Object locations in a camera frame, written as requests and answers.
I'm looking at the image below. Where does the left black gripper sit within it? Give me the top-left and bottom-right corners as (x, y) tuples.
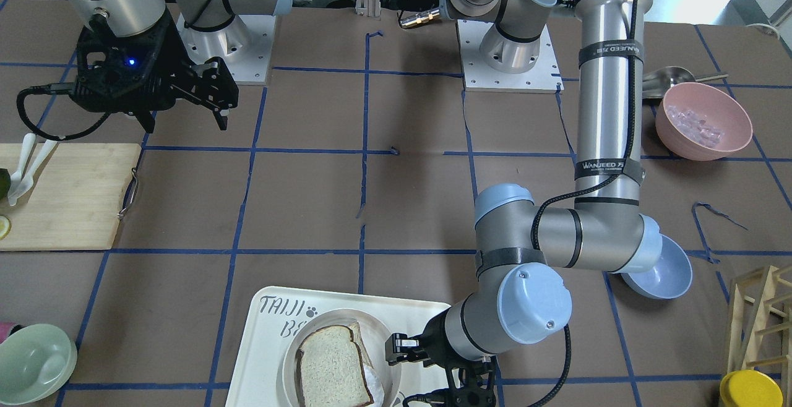
(384, 311), (497, 407)

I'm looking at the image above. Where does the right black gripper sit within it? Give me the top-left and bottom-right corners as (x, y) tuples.
(71, 8), (239, 134)

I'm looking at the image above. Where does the round cream plate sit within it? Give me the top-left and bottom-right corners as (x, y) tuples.
(281, 309), (403, 406)

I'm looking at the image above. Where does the white bread slice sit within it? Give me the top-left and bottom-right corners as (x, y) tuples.
(295, 323), (372, 406)

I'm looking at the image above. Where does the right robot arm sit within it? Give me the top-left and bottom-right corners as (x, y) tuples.
(17, 0), (293, 141)

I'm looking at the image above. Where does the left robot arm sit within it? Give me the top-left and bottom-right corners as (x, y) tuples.
(385, 0), (662, 406)

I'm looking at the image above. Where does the bread slice under egg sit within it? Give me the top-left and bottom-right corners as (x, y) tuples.
(346, 322), (374, 369)

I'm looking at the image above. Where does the fried egg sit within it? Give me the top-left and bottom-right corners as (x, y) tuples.
(363, 364), (385, 407)

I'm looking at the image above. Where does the wooden cutting board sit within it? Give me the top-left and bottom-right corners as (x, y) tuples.
(1, 143), (141, 251)

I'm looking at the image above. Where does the cream bear serving tray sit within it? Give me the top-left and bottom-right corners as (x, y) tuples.
(226, 286), (448, 406)

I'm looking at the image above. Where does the white plastic fork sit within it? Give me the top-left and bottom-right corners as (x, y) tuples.
(8, 141), (58, 207)

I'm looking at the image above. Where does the white plastic spoon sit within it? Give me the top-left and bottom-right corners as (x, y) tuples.
(11, 133), (37, 192)

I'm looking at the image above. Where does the green lime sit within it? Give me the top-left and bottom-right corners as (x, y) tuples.
(0, 168), (12, 201)

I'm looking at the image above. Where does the blue bowl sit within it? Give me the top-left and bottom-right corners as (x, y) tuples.
(621, 234), (693, 300)

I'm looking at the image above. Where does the pink cloth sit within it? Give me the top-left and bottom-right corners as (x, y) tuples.
(0, 322), (24, 342)

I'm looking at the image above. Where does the green bowl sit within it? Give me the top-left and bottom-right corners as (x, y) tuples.
(1, 323), (77, 405)

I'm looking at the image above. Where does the yellow cup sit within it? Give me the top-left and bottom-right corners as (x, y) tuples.
(718, 369), (783, 406)

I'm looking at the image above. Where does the wooden rack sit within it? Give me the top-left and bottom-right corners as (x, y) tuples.
(725, 265), (791, 406)

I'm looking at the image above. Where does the pink bowl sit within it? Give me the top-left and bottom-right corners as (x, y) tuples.
(655, 82), (754, 161)

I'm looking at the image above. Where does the metal scoop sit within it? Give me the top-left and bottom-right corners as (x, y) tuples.
(642, 66), (729, 100)

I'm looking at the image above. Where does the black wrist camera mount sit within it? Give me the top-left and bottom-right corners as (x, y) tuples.
(71, 20), (186, 114)

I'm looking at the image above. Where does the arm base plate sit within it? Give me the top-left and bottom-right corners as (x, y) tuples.
(176, 15), (279, 85)
(457, 20), (564, 93)

